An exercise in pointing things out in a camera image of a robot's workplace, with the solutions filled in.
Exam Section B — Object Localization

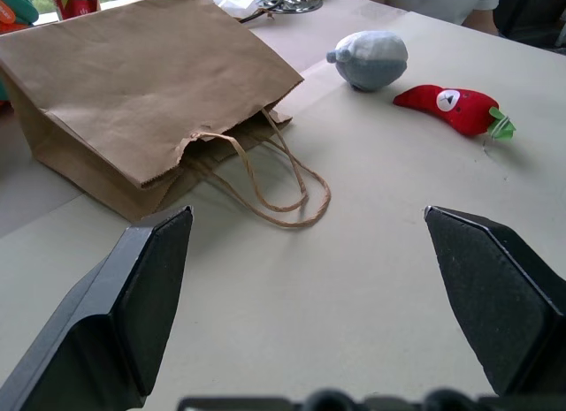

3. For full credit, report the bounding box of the grey plush toy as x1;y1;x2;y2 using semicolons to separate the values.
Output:
325;29;409;93

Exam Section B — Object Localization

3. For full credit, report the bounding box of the black fabric cloth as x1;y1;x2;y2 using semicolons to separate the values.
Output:
493;0;566;49

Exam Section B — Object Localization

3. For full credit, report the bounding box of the black round kettle base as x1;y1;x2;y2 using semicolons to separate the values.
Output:
254;0;325;15

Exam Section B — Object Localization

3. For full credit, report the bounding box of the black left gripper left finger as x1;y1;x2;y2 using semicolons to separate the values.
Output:
0;205;195;411

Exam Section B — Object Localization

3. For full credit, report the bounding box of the teal dinosaur kids backpack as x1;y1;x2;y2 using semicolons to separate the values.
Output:
0;0;41;110

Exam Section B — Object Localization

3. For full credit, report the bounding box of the brown paper bag with handles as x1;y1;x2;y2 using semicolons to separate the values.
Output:
0;0;332;230

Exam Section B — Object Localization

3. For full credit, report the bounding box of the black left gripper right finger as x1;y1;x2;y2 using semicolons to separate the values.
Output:
423;205;566;398

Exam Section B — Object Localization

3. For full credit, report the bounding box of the black kettle base power cord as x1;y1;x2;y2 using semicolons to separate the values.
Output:
238;9;276;24

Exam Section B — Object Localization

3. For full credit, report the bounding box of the red chili plush toy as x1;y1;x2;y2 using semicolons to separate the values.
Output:
392;84;517;141

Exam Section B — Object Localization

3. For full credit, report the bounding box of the red drink can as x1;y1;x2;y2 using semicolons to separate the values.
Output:
49;0;102;21

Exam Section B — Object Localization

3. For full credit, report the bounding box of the person in white shirt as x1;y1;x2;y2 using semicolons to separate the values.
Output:
384;0;503;34

